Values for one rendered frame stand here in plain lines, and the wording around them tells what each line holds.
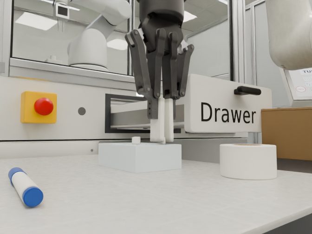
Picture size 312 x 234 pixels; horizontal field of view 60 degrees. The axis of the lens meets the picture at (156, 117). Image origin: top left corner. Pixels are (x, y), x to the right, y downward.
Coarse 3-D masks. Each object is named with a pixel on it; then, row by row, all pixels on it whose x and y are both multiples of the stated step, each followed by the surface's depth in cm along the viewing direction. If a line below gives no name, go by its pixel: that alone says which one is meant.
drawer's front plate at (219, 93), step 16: (192, 80) 51; (208, 80) 54; (224, 80) 57; (192, 96) 51; (208, 96) 53; (224, 96) 56; (240, 96) 60; (256, 96) 64; (192, 112) 50; (208, 112) 53; (224, 112) 56; (256, 112) 63; (192, 128) 50; (208, 128) 53; (224, 128) 56; (240, 128) 59; (256, 128) 63
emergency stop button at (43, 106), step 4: (40, 100) 59; (44, 100) 60; (48, 100) 60; (36, 104) 59; (40, 104) 59; (44, 104) 59; (48, 104) 60; (52, 104) 61; (36, 108) 59; (40, 108) 59; (44, 108) 59; (48, 108) 60; (52, 108) 61; (40, 112) 59; (44, 112) 60; (48, 112) 60
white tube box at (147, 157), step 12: (108, 144) 44; (120, 144) 49; (144, 144) 49; (156, 144) 47; (168, 144) 44; (180, 144) 42; (108, 156) 44; (120, 156) 41; (132, 156) 38; (144, 156) 38; (156, 156) 39; (168, 156) 40; (180, 156) 42; (120, 168) 40; (132, 168) 38; (144, 168) 38; (156, 168) 39; (168, 168) 40; (180, 168) 42
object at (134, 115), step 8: (128, 104) 71; (136, 104) 68; (144, 104) 65; (176, 104) 56; (112, 112) 77; (120, 112) 73; (128, 112) 70; (136, 112) 67; (144, 112) 64; (176, 112) 55; (112, 120) 77; (120, 120) 73; (128, 120) 70; (136, 120) 67; (144, 120) 64; (176, 120) 55; (176, 128) 91
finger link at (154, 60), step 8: (160, 32) 43; (160, 40) 43; (160, 48) 43; (152, 56) 44; (160, 56) 43; (152, 64) 43; (160, 64) 43; (152, 72) 43; (160, 72) 43; (152, 80) 43; (160, 80) 43; (152, 88) 43; (160, 88) 43
